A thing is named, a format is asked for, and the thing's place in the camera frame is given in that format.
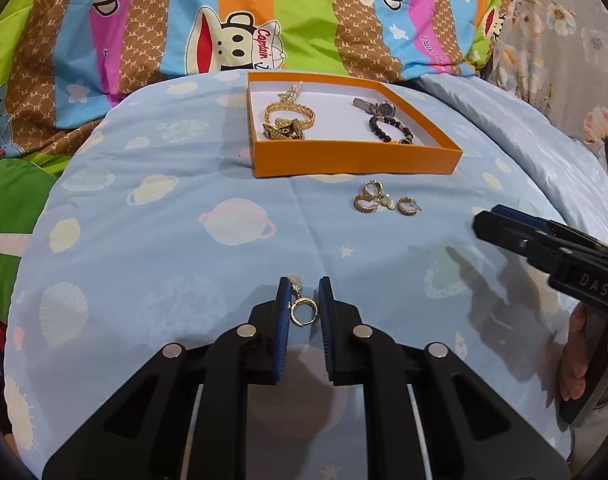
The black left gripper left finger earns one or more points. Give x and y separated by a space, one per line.
183 413

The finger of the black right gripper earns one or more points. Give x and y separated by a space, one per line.
546 253
527 224

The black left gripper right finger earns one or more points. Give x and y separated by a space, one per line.
427 414

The silver wrist watch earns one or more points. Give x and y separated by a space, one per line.
384 109

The gold hoop pendant earring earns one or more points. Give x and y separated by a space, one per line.
303 310

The gold wrist watch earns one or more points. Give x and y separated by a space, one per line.
284 129

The gold chain bangle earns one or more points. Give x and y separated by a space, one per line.
290 110

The right hand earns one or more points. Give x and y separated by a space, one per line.
574 361

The pale blue pillow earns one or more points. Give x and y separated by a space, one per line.
567 173

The gold hoop earring right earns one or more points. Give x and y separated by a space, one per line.
408 206

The pearl stud earring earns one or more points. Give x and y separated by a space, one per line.
386 201

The gold hoop earring upper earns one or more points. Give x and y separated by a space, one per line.
372 189

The gold hoop earring left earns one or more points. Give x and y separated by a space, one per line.
364 205

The grey floral bedsheet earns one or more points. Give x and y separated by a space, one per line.
553 54

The light blue planet blanket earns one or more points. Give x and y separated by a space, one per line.
158 231

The orange cardboard box tray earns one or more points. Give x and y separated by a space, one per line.
341 141

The green cushion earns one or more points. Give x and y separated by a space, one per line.
24 189

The colourful striped monkey quilt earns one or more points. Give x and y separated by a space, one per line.
65 63

